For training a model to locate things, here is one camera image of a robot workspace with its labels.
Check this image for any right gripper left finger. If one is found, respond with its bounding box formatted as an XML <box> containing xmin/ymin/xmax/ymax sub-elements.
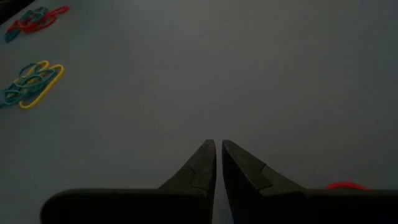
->
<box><xmin>39</xmin><ymin>139</ymin><xmax>218</xmax><ymax>224</ymax></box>

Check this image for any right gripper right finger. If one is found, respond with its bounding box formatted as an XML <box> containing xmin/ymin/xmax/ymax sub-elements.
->
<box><xmin>221</xmin><ymin>139</ymin><xmax>398</xmax><ymax>224</ymax></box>

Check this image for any yellow rubber band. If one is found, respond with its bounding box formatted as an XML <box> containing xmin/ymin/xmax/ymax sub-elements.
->
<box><xmin>12</xmin><ymin>60</ymin><xmax>50</xmax><ymax>86</ymax></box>
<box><xmin>19</xmin><ymin>63</ymin><xmax>65</xmax><ymax>110</ymax></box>

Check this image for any teal rubber band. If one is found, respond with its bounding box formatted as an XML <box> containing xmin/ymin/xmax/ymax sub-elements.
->
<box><xmin>12</xmin><ymin>63</ymin><xmax>57</xmax><ymax>94</ymax></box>
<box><xmin>4</xmin><ymin>6</ymin><xmax>50</xmax><ymax>44</ymax></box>
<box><xmin>0</xmin><ymin>83</ymin><xmax>35</xmax><ymax>109</ymax></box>

